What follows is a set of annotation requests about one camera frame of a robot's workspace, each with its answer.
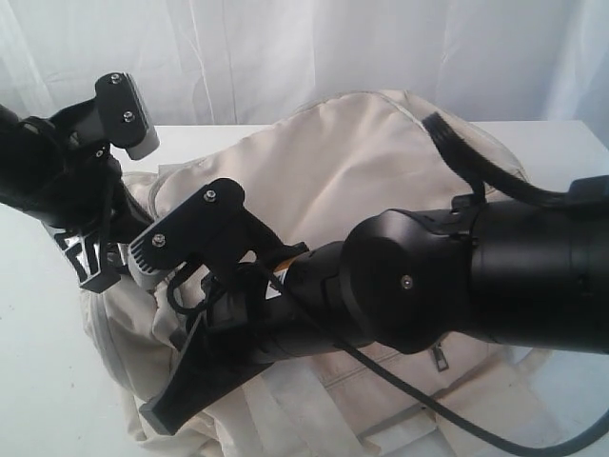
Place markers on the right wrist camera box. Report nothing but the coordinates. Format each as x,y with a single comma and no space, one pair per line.
185,232

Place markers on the cream fabric duffel bag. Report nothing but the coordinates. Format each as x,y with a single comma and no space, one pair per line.
312,177

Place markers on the white backdrop curtain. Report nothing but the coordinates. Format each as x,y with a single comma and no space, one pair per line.
252,62

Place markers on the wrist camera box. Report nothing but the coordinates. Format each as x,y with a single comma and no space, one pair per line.
123,115
185,232

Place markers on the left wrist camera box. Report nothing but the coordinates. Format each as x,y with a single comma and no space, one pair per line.
123,115

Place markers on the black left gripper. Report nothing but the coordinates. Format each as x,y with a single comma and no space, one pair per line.
89,213

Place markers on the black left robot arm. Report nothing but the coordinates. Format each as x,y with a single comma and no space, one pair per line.
60,171

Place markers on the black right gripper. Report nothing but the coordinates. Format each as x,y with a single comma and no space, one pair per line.
249,326

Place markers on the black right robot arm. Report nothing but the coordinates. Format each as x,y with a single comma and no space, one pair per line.
505,273

